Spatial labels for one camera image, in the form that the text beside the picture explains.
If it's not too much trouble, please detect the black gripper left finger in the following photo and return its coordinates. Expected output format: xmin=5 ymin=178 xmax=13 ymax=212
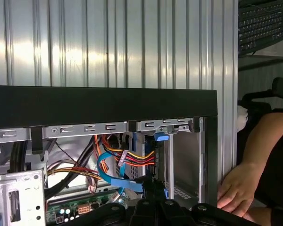
xmin=69 ymin=179 xmax=159 ymax=226

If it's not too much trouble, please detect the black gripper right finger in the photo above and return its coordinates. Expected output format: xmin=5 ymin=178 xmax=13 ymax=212
xmin=155 ymin=180 xmax=259 ymax=226

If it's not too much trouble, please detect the blue data wire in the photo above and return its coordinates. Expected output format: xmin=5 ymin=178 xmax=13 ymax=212
xmin=97 ymin=152 xmax=146 ymax=196

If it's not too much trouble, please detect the orange red power wire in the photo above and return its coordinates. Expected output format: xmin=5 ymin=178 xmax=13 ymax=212
xmin=94 ymin=134 xmax=156 ymax=175

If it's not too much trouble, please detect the grey metal disk bay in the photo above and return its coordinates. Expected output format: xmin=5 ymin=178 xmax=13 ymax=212
xmin=132 ymin=117 xmax=206 ymax=203

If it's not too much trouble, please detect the person bare hand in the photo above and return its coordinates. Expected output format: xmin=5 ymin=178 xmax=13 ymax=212
xmin=217 ymin=161 xmax=265 ymax=218

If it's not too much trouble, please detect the green motherboard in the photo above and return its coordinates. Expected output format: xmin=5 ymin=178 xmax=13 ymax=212
xmin=46 ymin=190 xmax=128 ymax=226

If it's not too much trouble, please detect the black open PC case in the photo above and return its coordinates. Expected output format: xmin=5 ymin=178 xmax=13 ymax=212
xmin=0 ymin=85 xmax=219 ymax=226

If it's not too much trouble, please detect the grey metal drive cage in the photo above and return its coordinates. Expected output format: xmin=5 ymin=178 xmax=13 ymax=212
xmin=0 ymin=150 xmax=48 ymax=226

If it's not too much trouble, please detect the black office chair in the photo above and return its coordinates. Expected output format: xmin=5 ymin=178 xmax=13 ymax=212
xmin=240 ymin=77 xmax=283 ymax=111

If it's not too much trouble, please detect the black keyboard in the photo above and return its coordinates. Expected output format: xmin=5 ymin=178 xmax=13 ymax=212
xmin=238 ymin=2 xmax=283 ymax=56

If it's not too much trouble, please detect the red orange wire bundle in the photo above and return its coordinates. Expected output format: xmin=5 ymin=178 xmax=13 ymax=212
xmin=47 ymin=160 xmax=102 ymax=181

